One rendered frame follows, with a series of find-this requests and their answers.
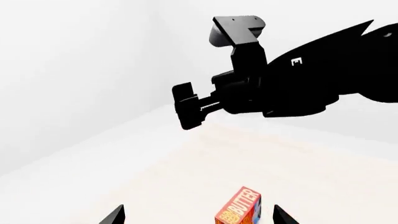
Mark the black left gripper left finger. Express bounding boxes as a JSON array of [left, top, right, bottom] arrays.
[[98, 203, 126, 224]]

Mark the red butter box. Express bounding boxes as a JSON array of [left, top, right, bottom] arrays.
[[214, 185, 262, 224]]

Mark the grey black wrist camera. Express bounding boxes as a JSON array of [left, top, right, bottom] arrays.
[[208, 15, 269, 71]]

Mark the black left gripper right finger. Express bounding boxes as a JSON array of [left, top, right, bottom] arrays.
[[273, 203, 300, 224]]

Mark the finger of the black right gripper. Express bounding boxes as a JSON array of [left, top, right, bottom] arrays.
[[174, 97, 207, 131], [172, 82, 198, 104]]

